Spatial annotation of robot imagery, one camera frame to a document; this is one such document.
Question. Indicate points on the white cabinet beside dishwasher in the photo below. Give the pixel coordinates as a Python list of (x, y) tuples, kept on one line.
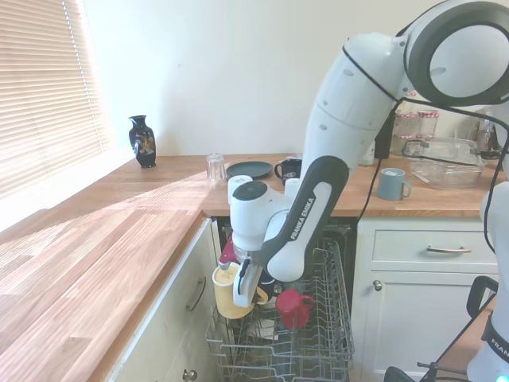
[(417, 318)]

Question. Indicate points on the small white cup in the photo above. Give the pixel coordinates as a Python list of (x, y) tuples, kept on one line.
[(292, 189)]

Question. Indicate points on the black camera stand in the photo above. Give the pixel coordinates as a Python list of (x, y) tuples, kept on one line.
[(483, 286)]

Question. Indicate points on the white ceramic mug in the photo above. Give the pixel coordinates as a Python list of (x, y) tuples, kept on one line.
[(236, 181)]

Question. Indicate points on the round metal cabinet knob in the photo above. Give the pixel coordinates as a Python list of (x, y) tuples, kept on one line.
[(190, 375), (377, 285)]

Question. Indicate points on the grey ceramic mug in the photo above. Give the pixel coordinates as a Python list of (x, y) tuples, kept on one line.
[(389, 187)]

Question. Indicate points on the dark blue painted vase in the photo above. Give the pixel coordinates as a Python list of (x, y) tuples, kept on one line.
[(142, 143)]

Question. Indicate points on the red ceramic mug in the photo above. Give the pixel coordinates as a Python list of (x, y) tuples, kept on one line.
[(292, 310)]

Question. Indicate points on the clear container with clip lid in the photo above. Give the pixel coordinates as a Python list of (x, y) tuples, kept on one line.
[(437, 149)]

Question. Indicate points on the white cabinet under window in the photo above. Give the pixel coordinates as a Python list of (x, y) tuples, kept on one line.
[(171, 318)]

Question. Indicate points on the yellow ceramic mug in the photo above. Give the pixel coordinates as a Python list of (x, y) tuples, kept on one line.
[(224, 298)]

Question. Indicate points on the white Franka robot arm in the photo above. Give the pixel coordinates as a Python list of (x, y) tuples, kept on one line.
[(346, 103)]

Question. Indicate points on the glass jar red check lid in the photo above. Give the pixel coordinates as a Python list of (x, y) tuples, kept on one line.
[(427, 125), (405, 129)]

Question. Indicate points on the built-in dishwasher tub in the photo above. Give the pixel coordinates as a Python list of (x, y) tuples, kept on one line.
[(334, 231)]

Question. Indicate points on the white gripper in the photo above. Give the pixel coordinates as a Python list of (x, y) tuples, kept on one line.
[(244, 286)]

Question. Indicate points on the black mug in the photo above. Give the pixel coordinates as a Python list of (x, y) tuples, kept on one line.
[(288, 173)]

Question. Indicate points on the dark round plate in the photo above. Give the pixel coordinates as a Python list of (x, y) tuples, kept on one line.
[(249, 170)]

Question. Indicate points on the utensil holder jar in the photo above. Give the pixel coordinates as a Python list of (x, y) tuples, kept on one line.
[(485, 137)]

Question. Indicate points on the clear glass tumbler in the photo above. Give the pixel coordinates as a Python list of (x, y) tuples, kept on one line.
[(215, 167)]

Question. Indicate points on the beige window blind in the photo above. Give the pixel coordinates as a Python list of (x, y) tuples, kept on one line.
[(40, 79)]

